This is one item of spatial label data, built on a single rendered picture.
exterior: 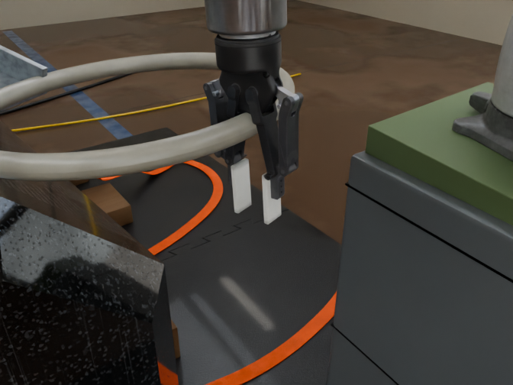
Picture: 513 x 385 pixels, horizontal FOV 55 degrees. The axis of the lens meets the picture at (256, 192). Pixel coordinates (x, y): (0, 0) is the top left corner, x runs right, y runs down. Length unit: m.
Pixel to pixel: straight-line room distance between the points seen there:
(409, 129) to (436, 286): 0.25
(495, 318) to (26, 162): 0.64
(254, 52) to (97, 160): 0.20
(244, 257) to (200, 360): 0.50
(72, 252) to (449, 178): 0.58
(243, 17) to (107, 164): 0.21
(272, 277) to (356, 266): 0.88
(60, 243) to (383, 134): 0.53
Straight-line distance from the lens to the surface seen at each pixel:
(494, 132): 0.84
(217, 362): 1.53
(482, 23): 5.59
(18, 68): 0.98
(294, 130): 0.58
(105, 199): 2.17
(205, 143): 0.55
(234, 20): 0.54
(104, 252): 0.86
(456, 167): 0.77
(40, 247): 0.79
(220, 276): 1.81
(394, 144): 0.82
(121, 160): 0.54
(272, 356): 1.54
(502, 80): 0.82
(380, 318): 0.96
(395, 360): 0.99
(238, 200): 0.66
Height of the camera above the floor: 1.17
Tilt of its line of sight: 30 degrees down
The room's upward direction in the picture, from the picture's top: straight up
